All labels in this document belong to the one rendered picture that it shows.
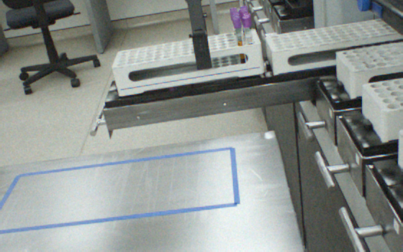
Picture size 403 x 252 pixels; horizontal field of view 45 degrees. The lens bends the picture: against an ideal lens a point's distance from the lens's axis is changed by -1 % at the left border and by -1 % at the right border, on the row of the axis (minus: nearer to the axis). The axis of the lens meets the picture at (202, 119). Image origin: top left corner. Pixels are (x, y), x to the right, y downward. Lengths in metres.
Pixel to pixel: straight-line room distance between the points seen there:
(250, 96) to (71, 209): 0.45
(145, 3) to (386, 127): 3.99
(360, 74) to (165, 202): 0.40
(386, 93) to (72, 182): 0.49
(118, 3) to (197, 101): 3.69
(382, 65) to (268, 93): 0.23
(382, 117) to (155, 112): 0.46
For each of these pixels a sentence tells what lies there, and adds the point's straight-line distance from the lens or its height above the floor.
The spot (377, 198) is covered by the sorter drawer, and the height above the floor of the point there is 0.78.
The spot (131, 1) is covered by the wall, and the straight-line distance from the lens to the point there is 4.62.
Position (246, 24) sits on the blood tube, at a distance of 0.96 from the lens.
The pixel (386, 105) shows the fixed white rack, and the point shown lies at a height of 0.86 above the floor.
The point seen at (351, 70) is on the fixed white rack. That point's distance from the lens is 0.86.
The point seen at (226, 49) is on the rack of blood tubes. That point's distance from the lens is 0.97.
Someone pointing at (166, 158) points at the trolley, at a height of 0.82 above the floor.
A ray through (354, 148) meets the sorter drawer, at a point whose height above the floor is 0.80.
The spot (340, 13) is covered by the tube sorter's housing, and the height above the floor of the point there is 0.88.
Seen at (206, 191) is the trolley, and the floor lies 0.82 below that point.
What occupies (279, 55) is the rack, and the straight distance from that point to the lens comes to 0.98.
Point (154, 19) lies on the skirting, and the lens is 4.64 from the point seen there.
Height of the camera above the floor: 1.20
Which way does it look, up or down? 27 degrees down
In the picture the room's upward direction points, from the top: 10 degrees counter-clockwise
